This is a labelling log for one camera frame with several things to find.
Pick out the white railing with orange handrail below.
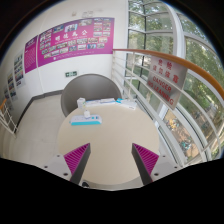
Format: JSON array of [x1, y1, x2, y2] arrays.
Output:
[[111, 48, 224, 168]]

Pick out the long white and teal box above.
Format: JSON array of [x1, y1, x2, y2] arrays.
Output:
[[115, 97, 139, 111]]

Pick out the grey round-backed chair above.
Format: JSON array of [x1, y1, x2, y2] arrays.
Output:
[[60, 73, 124, 118]]

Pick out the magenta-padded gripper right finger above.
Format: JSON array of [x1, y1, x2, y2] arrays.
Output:
[[131, 142, 183, 186]]

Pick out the small upright white box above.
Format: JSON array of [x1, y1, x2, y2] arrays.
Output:
[[76, 97, 87, 110]]

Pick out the white photo wall poster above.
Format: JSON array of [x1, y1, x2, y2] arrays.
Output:
[[6, 70, 18, 102], [13, 49, 27, 90]]

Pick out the white and teal power strip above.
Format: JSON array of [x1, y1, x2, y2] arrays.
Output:
[[69, 114, 104, 127]]

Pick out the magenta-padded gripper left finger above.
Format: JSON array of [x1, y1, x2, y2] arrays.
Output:
[[43, 142, 92, 187]]

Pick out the narrow magenta text wall poster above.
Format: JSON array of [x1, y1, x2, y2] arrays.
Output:
[[23, 35, 39, 75]]

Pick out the short white stair railing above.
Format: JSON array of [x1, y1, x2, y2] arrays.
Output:
[[0, 98, 19, 136]]

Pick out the silver danger sign, red letters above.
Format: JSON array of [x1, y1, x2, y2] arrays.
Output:
[[145, 54, 188, 111]]

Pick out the large magenta photo wall poster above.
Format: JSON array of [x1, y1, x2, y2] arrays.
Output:
[[36, 17, 116, 68]]

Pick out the green exit sign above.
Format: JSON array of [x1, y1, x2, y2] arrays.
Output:
[[65, 70, 79, 78]]

